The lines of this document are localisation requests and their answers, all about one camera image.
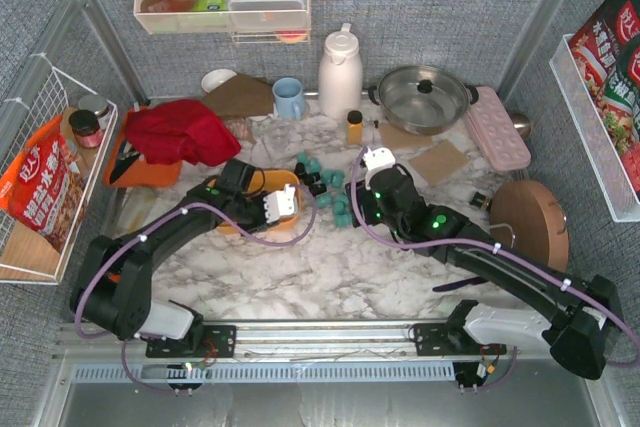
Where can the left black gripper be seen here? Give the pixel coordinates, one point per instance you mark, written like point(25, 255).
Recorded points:
point(304, 175)

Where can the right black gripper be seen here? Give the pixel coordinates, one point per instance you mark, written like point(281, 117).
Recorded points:
point(357, 204)

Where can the orange plastic storage basket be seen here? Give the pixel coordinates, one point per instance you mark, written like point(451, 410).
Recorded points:
point(285, 182)

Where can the red cloth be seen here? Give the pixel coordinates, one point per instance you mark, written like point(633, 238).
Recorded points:
point(181, 130)

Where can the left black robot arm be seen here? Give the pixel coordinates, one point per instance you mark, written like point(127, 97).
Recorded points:
point(113, 287)

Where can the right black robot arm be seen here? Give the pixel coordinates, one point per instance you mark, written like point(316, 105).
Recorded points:
point(582, 318)

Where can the teal coffee capsule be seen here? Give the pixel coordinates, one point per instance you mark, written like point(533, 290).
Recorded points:
point(333, 178)
point(343, 220)
point(306, 164)
point(340, 204)

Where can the black coffee capsule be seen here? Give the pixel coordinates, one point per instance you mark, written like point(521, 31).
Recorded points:
point(317, 189)
point(309, 179)

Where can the brown cork coaster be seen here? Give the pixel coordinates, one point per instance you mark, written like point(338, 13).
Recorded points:
point(397, 139)
point(439, 163)

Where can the small orange juice bottle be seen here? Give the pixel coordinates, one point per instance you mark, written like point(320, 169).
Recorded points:
point(354, 122)

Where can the striped pink cloth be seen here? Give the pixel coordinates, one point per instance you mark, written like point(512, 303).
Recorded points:
point(240, 129)

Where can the orange plastic tray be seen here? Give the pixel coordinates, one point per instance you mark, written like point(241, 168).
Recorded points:
point(140, 173)

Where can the stainless steel pot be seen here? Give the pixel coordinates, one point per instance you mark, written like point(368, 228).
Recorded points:
point(422, 100)

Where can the light blue mug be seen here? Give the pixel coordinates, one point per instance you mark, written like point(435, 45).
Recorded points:
point(289, 99)

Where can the black kitchen knife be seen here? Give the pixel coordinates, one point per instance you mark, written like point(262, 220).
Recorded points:
point(122, 164)

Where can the white thermos jug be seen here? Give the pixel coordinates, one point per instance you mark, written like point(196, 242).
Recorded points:
point(340, 76)

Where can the white small bowl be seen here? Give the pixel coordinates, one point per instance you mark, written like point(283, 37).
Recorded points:
point(216, 78)

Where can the pink egg tray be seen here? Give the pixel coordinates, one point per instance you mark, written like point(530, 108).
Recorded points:
point(491, 128)

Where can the round wooden board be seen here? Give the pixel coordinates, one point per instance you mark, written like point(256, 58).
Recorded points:
point(525, 216)

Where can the silver lid jar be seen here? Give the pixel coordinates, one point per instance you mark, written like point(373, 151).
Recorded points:
point(96, 104)

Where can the dark lid glass jar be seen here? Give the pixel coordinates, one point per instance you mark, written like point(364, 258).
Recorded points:
point(86, 128)

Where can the red snack bag left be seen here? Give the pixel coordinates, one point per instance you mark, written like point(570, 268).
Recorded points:
point(40, 190)

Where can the clear plastic food containers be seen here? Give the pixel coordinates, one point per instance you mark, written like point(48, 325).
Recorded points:
point(267, 15)

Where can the red seasoning bag right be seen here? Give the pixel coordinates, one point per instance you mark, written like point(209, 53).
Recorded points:
point(606, 52)

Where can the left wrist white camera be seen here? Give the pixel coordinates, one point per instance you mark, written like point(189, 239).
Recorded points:
point(281, 204)

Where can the purple handled knife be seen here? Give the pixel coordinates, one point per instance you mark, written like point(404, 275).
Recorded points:
point(452, 286)

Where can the white wire rack left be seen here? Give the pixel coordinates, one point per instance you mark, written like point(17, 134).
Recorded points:
point(26, 257)

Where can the white wire basket right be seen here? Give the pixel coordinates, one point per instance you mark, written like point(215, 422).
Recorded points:
point(614, 184)

